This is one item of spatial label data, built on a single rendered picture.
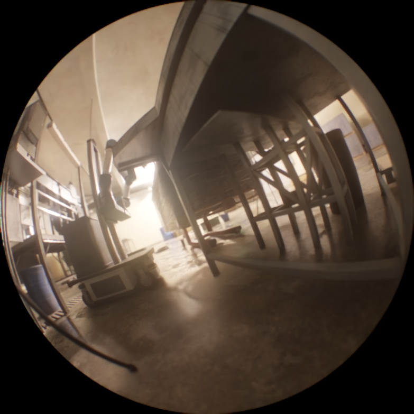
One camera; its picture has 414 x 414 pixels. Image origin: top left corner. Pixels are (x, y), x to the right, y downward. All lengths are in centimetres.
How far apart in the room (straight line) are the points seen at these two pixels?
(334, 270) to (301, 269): 10
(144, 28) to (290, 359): 486
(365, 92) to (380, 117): 4
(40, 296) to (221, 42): 255
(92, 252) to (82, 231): 22
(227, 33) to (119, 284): 153
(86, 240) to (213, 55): 150
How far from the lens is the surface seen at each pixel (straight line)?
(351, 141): 778
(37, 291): 232
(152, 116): 99
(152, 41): 462
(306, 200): 80
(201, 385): 49
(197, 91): 56
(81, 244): 151
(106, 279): 136
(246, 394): 43
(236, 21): 49
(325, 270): 39
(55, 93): 515
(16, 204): 228
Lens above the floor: 41
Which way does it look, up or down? 4 degrees up
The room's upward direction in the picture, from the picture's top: 23 degrees counter-clockwise
